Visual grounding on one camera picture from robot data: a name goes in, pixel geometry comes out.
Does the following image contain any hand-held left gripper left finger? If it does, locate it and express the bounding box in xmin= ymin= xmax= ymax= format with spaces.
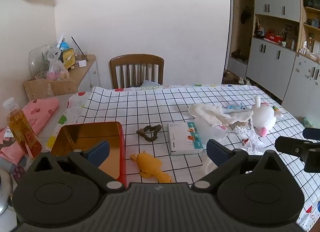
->
xmin=32 ymin=140 xmax=125 ymax=193

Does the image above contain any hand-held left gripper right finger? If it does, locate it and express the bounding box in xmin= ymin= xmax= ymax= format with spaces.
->
xmin=191 ymin=139 xmax=283 ymax=193

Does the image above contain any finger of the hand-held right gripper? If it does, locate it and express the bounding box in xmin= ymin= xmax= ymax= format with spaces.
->
xmin=302 ymin=128 xmax=320 ymax=139
xmin=275 ymin=136 xmax=320 ymax=159

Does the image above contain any red tin box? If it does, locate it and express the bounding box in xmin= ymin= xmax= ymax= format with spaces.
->
xmin=51 ymin=122 xmax=127 ymax=185

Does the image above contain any cotton swab pack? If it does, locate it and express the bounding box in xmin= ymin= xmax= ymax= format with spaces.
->
xmin=232 ymin=122 xmax=250 ymax=136

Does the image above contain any white plush toy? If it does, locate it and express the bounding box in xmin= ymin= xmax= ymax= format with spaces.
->
xmin=249 ymin=95 xmax=284 ymax=136

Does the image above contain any white mesh bag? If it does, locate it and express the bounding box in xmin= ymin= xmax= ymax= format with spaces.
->
xmin=188 ymin=103 xmax=253 ymax=125

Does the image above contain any blue face mask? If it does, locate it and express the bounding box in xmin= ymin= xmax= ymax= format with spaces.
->
xmin=225 ymin=103 xmax=247 ymax=112

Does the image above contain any brown hair scrunchie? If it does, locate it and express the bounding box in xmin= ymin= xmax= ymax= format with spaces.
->
xmin=136 ymin=124 xmax=162 ymax=142

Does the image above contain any yellow duck toy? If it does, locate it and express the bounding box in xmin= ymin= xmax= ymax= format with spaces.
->
xmin=129 ymin=151 xmax=173 ymax=184

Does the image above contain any clear plastic wrapper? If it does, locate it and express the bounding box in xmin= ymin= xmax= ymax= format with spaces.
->
xmin=241 ymin=123 xmax=268 ymax=156

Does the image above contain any white teal tissue pack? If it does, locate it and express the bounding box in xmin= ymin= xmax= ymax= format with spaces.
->
xmin=167 ymin=122 xmax=204 ymax=155

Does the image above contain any pink printed cloth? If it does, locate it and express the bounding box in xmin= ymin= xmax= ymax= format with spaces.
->
xmin=0 ymin=97 xmax=60 ymax=165

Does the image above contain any wooden side cabinet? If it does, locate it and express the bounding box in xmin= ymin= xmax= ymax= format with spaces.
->
xmin=67 ymin=54 xmax=100 ymax=95

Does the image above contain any tea bottle with red label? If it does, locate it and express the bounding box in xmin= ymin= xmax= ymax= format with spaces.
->
xmin=2 ymin=97 xmax=42 ymax=158

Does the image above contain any purple small bag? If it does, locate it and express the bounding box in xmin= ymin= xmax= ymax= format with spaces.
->
xmin=11 ymin=164 xmax=25 ymax=185

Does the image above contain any cardboard box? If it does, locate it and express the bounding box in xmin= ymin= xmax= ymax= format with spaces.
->
xmin=24 ymin=75 xmax=78 ymax=101

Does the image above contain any light blue cushion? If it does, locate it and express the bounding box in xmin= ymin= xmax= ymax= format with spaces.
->
xmin=139 ymin=80 xmax=162 ymax=88

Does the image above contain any yellow tissue box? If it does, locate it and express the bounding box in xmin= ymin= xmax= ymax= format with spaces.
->
xmin=61 ymin=48 xmax=76 ymax=68

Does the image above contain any white round appliance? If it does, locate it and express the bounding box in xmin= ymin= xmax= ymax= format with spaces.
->
xmin=0 ymin=167 xmax=13 ymax=215

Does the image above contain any wooden chair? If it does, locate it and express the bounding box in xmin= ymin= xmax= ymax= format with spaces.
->
xmin=109 ymin=54 xmax=165 ymax=89

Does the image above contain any red storage box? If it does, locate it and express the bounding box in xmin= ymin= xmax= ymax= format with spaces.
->
xmin=265 ymin=30 xmax=284 ymax=42

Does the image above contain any thin black stick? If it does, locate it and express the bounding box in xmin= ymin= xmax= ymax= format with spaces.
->
xmin=71 ymin=37 xmax=88 ymax=61

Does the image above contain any large glass jar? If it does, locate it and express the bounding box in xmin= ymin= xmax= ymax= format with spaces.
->
xmin=28 ymin=45 xmax=52 ymax=77

